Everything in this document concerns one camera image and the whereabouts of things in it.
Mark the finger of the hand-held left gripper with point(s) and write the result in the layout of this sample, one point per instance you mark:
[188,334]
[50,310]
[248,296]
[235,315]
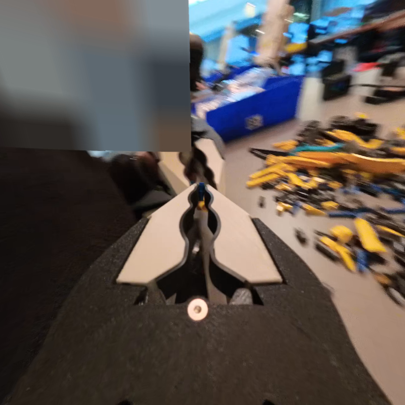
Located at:
[171,167]
[218,161]

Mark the white sign board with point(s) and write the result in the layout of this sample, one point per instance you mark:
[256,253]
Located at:
[225,47]
[272,31]

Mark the background wooden desk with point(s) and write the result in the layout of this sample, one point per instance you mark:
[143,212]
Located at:
[348,31]

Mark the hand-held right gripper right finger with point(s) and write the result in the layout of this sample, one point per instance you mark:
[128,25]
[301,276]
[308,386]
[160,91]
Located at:
[243,250]

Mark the pile of mixed toy bricks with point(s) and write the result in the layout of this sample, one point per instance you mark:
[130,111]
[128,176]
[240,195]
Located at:
[316,158]

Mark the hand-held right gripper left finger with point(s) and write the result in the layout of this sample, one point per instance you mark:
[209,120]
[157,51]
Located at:
[155,250]

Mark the clear plastic bag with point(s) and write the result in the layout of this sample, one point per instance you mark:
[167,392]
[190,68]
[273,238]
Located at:
[234,85]

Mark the blue storage bin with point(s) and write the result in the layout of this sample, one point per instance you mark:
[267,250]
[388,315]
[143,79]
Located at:
[269,107]

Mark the black flat charger box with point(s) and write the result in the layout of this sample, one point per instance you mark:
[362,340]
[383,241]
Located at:
[382,96]

